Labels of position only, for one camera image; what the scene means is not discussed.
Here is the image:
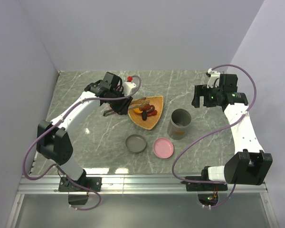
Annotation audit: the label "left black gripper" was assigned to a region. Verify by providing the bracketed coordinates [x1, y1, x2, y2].
[109, 88, 133, 115]

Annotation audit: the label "metal tongs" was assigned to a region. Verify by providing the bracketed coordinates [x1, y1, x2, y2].
[103, 97, 150, 117]

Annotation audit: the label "black sea cucumber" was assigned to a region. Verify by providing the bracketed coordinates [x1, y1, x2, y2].
[142, 111, 148, 121]

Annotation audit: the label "brown sausage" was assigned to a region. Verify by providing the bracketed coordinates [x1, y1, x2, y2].
[142, 104, 151, 111]

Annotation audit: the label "dark octopus tentacle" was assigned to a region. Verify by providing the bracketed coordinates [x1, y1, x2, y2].
[150, 105, 155, 112]

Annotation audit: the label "red chicken drumstick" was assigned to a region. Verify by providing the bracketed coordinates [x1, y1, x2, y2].
[147, 110, 157, 117]

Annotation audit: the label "pink round lid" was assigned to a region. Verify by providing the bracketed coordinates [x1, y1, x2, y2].
[153, 138, 174, 159]

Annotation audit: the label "orange egg yolk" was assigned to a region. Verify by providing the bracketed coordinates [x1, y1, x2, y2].
[133, 108, 143, 114]

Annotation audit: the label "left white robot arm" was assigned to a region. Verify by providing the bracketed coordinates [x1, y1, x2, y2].
[36, 72, 140, 191]

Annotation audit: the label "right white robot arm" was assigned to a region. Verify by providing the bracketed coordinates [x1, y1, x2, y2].
[191, 70, 273, 190]

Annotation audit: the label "tall grey container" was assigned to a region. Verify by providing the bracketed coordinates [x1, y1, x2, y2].
[167, 108, 191, 140]

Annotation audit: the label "woven bamboo tray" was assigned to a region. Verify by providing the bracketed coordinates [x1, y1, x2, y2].
[128, 95, 164, 130]

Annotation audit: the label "grey round lid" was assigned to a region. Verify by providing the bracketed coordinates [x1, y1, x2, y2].
[125, 134, 147, 153]

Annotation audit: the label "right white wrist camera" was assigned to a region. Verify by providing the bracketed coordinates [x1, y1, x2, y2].
[206, 68, 220, 88]

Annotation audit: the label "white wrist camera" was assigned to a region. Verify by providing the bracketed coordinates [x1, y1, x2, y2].
[123, 76, 136, 96]
[206, 68, 220, 88]

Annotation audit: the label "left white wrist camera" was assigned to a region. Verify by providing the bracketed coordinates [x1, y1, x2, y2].
[123, 76, 136, 96]

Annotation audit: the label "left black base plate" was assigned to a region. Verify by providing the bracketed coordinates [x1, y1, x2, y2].
[58, 177, 102, 192]

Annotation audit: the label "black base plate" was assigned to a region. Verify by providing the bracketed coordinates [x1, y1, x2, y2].
[58, 177, 102, 192]
[182, 181, 228, 192]

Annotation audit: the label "aluminium mounting rail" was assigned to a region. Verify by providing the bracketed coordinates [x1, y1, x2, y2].
[7, 174, 279, 228]

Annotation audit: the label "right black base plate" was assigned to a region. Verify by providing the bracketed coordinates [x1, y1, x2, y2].
[182, 181, 228, 192]

